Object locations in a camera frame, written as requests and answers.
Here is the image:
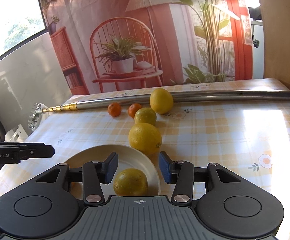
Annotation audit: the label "white ceramic plate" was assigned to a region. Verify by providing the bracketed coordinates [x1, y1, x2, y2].
[65, 145, 161, 196]

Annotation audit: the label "large front yellow lemon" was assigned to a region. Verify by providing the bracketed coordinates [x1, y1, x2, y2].
[128, 123, 162, 156]

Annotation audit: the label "telescopic metal pole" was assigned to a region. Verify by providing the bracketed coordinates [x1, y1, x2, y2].
[27, 88, 290, 131]

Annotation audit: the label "far left mandarin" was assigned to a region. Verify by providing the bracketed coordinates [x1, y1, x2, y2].
[108, 102, 122, 117]

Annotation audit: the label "mandarin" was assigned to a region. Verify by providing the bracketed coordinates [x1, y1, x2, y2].
[108, 102, 122, 117]
[128, 103, 142, 118]

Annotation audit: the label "greenish yellow lemon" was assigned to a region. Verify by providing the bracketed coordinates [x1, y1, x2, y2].
[134, 107, 157, 126]

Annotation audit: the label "large lemon by pole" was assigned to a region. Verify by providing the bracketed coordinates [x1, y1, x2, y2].
[149, 88, 174, 114]

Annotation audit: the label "printed room backdrop cloth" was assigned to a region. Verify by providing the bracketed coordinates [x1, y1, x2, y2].
[39, 0, 258, 95]

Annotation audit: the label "wooden headboard panel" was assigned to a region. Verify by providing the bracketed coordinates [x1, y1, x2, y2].
[259, 0, 290, 89]

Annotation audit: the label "black camera on stand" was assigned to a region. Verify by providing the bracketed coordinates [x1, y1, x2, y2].
[249, 6, 262, 48]

